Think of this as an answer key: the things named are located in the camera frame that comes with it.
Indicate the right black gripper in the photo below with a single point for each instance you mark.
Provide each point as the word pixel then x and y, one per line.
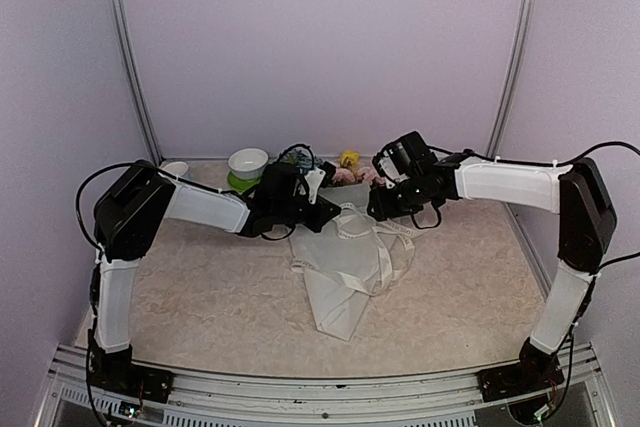
pixel 384 207

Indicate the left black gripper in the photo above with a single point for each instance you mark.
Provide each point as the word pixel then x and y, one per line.
pixel 324 214

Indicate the blue hydrangea fake flower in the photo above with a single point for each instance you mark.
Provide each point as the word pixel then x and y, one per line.
pixel 300 157

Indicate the cream ribbon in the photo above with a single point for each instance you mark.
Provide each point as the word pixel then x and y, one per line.
pixel 355 251

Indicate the yellow fake flower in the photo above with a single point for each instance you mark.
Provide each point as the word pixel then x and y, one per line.
pixel 349 159

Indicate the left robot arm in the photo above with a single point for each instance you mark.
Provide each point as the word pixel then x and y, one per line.
pixel 138 207

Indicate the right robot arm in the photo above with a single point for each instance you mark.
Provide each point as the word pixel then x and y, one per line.
pixel 416 175

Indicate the green plate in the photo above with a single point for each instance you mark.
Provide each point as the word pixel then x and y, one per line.
pixel 241 185

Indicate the white bowl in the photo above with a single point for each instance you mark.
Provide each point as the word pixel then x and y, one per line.
pixel 248 163

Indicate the light blue mug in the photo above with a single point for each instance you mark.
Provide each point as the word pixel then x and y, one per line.
pixel 179 169

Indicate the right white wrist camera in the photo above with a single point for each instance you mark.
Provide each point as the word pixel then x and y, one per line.
pixel 385 167

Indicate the aluminium front rail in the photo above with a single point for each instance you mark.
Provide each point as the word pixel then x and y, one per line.
pixel 201 398

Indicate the right aluminium frame post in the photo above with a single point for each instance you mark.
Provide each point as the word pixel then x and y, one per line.
pixel 516 58

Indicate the aluminium frame post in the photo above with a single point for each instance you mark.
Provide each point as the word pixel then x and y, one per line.
pixel 142 113
pixel 516 58

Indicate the left aluminium frame post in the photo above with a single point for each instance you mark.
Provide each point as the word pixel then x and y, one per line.
pixel 142 113

